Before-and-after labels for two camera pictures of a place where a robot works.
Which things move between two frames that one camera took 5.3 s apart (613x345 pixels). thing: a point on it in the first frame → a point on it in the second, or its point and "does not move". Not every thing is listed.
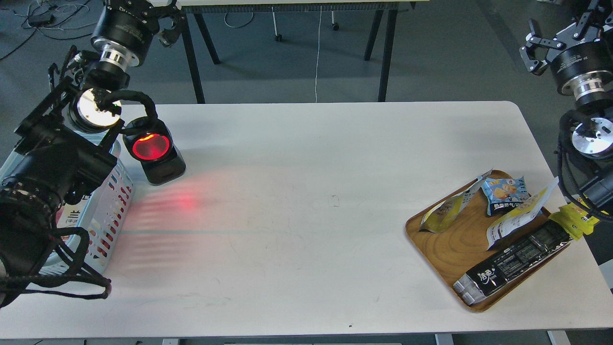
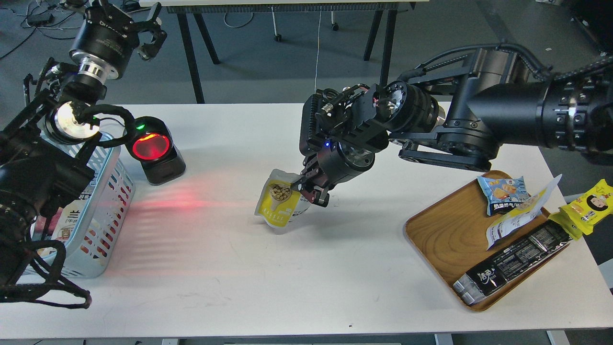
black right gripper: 584,67 → 341,129
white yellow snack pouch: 519,218 does not move
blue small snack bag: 503,194 does not move
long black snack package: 474,285 does not move
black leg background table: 186,9 does not move
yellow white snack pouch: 438,218 → 278,204
